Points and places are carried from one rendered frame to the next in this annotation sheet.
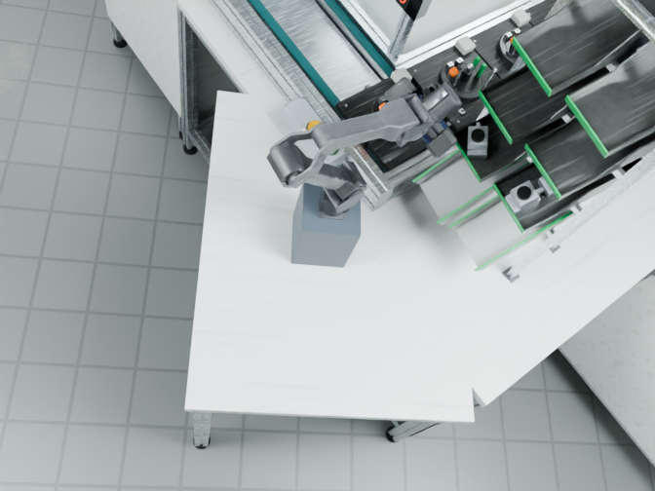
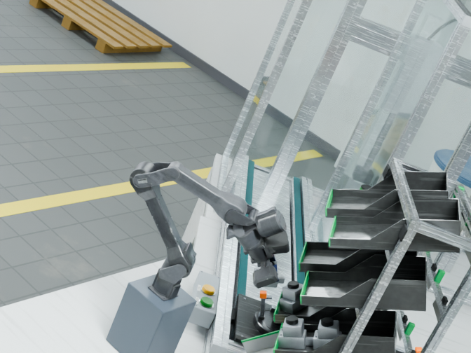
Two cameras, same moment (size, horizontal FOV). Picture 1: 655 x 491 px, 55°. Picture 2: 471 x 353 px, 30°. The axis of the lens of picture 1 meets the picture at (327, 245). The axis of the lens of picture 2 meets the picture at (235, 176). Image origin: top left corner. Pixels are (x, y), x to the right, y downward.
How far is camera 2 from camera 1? 167 cm
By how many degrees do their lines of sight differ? 53
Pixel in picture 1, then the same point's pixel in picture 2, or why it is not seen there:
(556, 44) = (356, 204)
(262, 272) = (80, 327)
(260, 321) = (45, 340)
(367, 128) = (205, 185)
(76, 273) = not seen: outside the picture
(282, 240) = not seen: hidden behind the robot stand
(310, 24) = not seen: hidden behind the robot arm
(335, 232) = (148, 299)
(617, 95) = (368, 231)
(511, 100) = (323, 256)
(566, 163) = (326, 293)
